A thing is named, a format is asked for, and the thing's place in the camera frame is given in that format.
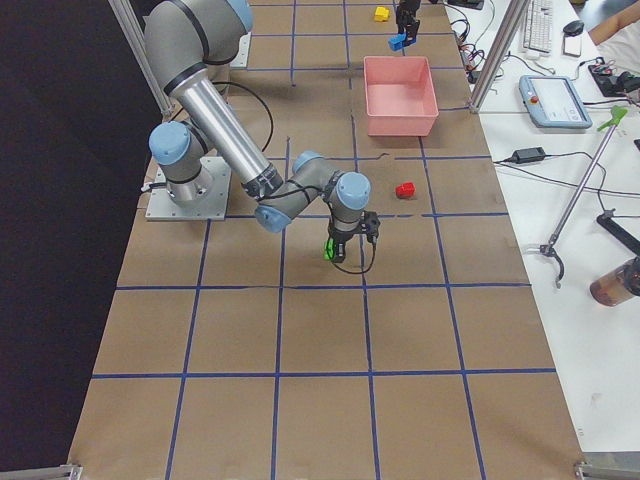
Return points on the blue toy block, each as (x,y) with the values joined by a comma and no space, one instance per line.
(396,42)

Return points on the yellow toy block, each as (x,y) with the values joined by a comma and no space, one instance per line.
(381,14)

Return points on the red toy block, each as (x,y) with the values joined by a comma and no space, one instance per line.
(405,190)

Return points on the person forearm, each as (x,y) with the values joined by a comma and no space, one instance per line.
(607,28)

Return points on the pink plastic box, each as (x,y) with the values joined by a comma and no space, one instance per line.
(399,95)

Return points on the white keyboard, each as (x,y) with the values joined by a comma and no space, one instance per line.
(536,27)

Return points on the robot teach pendant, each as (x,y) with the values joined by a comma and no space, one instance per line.
(553,102)

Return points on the black computer mouse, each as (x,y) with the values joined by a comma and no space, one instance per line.
(573,28)

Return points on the black power adapter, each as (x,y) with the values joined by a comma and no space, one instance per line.
(528,155)

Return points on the long reach grabber tool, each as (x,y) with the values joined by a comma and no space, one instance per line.
(548,249)

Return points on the brown translucent bottle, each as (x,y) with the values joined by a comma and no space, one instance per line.
(617,286)

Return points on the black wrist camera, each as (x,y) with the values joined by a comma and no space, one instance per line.
(370,224)

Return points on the aluminium frame post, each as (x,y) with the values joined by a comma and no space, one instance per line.
(507,29)

